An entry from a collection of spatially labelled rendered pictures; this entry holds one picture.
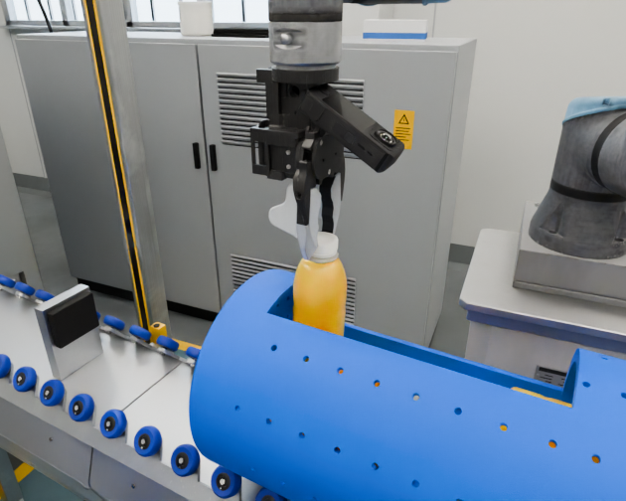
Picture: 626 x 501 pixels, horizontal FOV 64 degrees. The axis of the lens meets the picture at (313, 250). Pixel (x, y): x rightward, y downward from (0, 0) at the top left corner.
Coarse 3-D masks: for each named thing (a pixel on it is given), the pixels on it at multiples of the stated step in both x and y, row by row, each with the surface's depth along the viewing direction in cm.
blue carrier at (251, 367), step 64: (256, 320) 61; (192, 384) 61; (256, 384) 57; (320, 384) 55; (384, 384) 52; (448, 384) 51; (512, 384) 70; (576, 384) 49; (256, 448) 58; (320, 448) 53; (384, 448) 50; (448, 448) 48; (512, 448) 46; (576, 448) 45
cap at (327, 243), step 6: (318, 234) 61; (324, 234) 61; (330, 234) 61; (318, 240) 60; (324, 240) 60; (330, 240) 60; (336, 240) 60; (318, 246) 59; (324, 246) 59; (330, 246) 59; (336, 246) 60; (318, 252) 59; (324, 252) 59; (330, 252) 59; (336, 252) 61
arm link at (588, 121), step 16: (592, 96) 75; (608, 96) 74; (624, 96) 73; (576, 112) 73; (592, 112) 71; (608, 112) 70; (624, 112) 68; (576, 128) 73; (592, 128) 71; (608, 128) 68; (560, 144) 77; (576, 144) 73; (592, 144) 70; (560, 160) 77; (576, 160) 74; (592, 160) 70; (560, 176) 77; (576, 176) 75; (592, 176) 72; (608, 192) 74
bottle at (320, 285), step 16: (336, 256) 61; (304, 272) 60; (320, 272) 60; (336, 272) 60; (304, 288) 60; (320, 288) 60; (336, 288) 60; (304, 304) 61; (320, 304) 61; (336, 304) 61; (304, 320) 62; (320, 320) 62; (336, 320) 62
